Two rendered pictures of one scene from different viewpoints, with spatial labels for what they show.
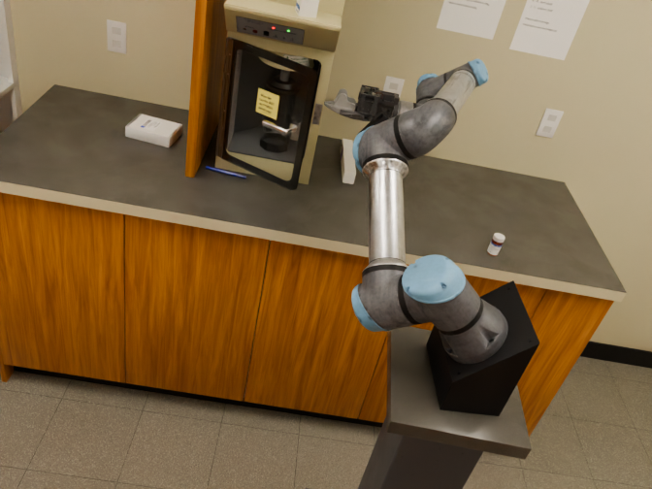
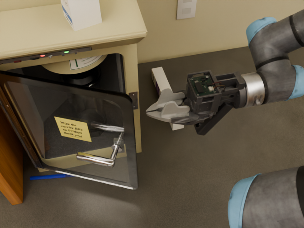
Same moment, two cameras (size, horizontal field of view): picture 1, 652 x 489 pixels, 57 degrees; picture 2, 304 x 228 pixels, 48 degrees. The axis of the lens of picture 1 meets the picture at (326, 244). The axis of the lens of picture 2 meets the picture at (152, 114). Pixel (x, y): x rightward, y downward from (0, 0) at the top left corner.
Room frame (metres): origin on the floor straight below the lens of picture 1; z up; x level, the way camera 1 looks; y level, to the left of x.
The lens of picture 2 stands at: (1.22, 0.15, 1.87)
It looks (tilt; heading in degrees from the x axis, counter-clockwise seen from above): 52 degrees down; 352
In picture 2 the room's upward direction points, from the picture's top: straight up
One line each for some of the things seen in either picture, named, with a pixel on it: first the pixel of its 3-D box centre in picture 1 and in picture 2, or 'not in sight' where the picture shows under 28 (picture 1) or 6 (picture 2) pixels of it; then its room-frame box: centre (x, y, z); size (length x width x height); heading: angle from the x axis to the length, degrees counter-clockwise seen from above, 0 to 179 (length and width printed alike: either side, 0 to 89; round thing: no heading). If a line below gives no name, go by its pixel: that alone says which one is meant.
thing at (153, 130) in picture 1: (154, 130); not in sight; (1.88, 0.68, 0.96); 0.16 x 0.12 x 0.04; 87
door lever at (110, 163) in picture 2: (278, 126); (98, 154); (1.64, 0.22, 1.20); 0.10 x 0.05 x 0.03; 69
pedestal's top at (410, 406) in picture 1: (452, 385); not in sight; (1.05, -0.38, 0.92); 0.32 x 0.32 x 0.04; 3
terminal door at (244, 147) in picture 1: (264, 117); (74, 139); (1.70, 0.27, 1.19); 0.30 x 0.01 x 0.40; 69
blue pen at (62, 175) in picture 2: (225, 172); (53, 176); (1.74, 0.38, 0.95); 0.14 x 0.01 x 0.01; 88
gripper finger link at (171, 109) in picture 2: (341, 102); (168, 109); (1.67, 0.05, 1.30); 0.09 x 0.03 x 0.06; 96
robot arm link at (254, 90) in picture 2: (402, 114); (247, 91); (1.70, -0.13, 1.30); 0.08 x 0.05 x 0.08; 6
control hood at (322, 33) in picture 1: (281, 27); (55, 46); (1.72, 0.26, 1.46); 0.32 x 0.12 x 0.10; 96
